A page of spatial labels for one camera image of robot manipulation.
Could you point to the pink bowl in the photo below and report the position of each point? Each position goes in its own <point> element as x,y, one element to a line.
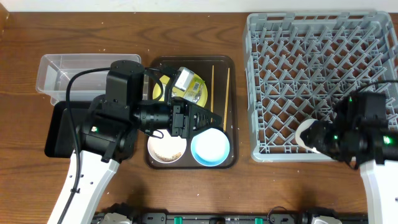
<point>164,148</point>

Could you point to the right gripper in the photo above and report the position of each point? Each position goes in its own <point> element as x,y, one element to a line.
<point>318,132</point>

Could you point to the green snack wrapper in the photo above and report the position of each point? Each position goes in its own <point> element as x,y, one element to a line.
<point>196,92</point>

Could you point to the right wooden chopstick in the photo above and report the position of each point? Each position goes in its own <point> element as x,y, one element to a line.
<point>226,101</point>

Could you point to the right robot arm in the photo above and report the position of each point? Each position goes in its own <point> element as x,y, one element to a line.
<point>359,133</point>

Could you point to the blue bowl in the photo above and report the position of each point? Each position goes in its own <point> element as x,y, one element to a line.
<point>210,148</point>

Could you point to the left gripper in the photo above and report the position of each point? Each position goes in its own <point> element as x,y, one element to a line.
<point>180,120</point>

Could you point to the yellow plate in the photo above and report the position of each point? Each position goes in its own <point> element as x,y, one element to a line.
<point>175,92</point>

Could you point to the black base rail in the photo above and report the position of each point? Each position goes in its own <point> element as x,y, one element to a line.
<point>122,213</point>

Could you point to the clear plastic bin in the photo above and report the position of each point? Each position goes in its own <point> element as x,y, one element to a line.
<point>56,70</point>

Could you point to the grey dishwasher rack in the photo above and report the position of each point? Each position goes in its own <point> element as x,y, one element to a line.
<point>298,65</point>

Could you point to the left wooden chopstick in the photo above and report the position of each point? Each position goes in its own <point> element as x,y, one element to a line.
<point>212,87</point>

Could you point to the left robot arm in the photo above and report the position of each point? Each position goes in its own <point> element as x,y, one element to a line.
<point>128,98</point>

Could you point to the wooden chopstick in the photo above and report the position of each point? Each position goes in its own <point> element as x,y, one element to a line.
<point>226,101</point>
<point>212,87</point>

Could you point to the brown serving tray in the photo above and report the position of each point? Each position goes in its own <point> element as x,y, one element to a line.
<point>202,65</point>

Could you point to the black waste tray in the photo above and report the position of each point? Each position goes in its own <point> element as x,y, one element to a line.
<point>110,138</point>

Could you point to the white cup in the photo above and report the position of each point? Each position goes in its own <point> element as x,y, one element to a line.
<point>304,126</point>

